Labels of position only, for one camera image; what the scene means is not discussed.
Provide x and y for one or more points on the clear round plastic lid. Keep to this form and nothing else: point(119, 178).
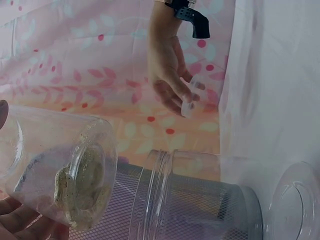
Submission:
point(290, 197)

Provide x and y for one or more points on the black wrist band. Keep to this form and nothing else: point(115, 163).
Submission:
point(193, 18)

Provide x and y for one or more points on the black metal mesh basket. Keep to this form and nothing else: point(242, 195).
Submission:
point(126, 172)

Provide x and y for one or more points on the person's left hand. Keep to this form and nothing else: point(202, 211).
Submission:
point(17, 220)

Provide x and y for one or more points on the person's right hand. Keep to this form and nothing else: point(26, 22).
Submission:
point(162, 57)

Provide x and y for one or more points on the clear jar with powder residue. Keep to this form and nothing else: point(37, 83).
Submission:
point(45, 140)

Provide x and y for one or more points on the empty clear plastic jar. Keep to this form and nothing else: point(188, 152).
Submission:
point(190, 180)

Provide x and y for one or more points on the greenish powder clump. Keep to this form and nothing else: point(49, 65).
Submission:
point(85, 180)

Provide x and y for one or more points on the small clear plastic cap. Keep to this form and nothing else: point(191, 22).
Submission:
point(193, 96)

